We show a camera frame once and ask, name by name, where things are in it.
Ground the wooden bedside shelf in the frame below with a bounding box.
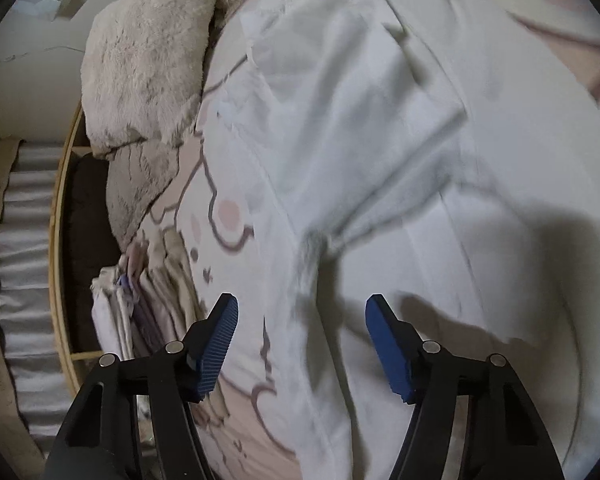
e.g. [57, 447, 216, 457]
[47, 105, 146, 411]

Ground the stack of folded clothes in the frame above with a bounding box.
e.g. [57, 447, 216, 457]
[90, 230, 231, 411]

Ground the brown cushion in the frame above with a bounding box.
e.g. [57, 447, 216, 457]
[60, 152, 123, 356]

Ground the white pleated curtain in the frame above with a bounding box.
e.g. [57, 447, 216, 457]
[0, 140, 76, 436]

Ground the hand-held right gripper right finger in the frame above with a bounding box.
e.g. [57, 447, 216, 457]
[365, 294, 566, 480]

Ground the white button shirt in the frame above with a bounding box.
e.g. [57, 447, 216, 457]
[200, 0, 600, 480]

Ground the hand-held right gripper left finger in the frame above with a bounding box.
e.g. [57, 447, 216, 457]
[45, 292, 239, 480]

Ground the fluffy white pillow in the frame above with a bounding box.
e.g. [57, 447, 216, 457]
[80, 0, 221, 161]

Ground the small grey quilted pillow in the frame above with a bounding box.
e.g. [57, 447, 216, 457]
[105, 140, 191, 251]

